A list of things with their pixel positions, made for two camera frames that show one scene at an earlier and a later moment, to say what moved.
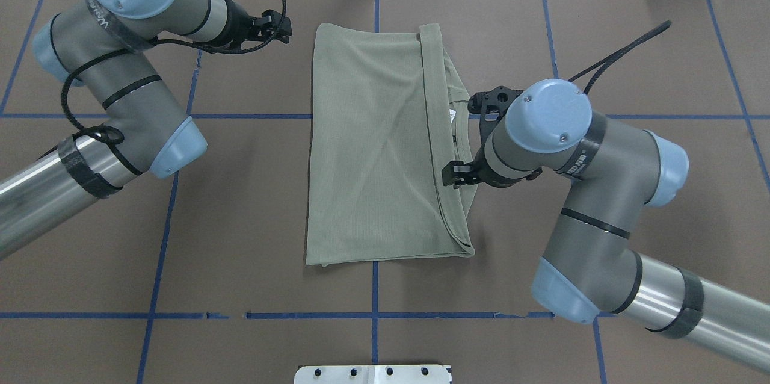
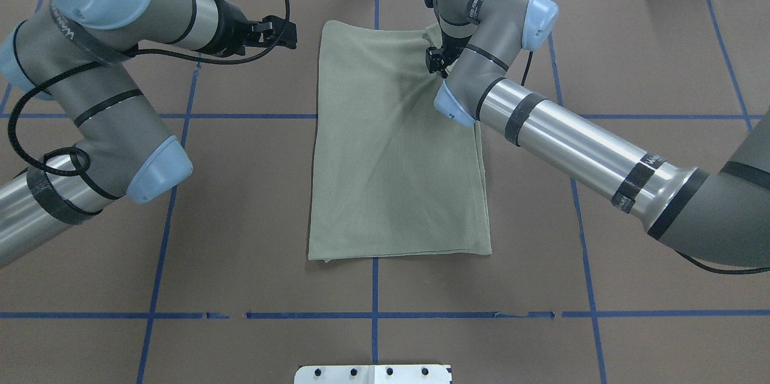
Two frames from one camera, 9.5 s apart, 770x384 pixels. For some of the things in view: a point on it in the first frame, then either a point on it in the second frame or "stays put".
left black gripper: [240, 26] stays put
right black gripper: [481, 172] -> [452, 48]
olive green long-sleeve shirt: [387, 109] stays put
